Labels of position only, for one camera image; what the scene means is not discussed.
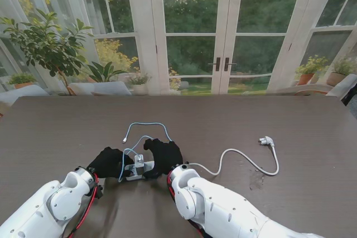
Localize small plant in white pot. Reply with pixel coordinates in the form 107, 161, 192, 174
127, 72, 153, 95

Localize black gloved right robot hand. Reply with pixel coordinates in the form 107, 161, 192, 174
142, 138, 184, 180

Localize pale grey sofa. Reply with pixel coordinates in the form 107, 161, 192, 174
0, 84, 50, 116

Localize white glazed door leaf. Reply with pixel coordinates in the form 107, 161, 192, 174
148, 0, 232, 95
219, 0, 319, 95

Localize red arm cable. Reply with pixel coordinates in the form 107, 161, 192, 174
167, 172, 207, 238
68, 173, 99, 238

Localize yellow flowering plant terracotta pot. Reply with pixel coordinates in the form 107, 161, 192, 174
295, 55, 330, 86

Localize white armchair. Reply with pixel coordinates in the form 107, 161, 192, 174
326, 73, 357, 101

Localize light blue USB cable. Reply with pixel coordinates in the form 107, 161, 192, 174
118, 122, 172, 183

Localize white power strip with cord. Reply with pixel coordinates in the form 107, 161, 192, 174
124, 136, 281, 182

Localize white rectangular planter box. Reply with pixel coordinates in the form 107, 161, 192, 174
68, 81, 132, 96

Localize red left arm cable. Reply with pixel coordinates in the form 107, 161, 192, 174
68, 173, 99, 238

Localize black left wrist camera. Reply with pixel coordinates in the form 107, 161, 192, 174
94, 183, 104, 200

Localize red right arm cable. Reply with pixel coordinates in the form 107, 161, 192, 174
167, 172, 207, 238

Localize tall leafy potted tree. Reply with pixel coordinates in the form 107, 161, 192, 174
0, 9, 94, 96

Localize dark door lever handle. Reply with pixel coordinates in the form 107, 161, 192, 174
224, 57, 238, 71
208, 57, 221, 71

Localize green plant in tan pot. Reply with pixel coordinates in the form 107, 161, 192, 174
326, 56, 355, 87

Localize broad-leaf green plant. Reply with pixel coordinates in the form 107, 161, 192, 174
88, 61, 126, 83

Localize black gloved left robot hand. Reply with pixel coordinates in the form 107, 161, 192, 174
86, 146, 136, 180

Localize small plant in terracotta pot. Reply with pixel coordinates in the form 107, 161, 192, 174
7, 72, 37, 90

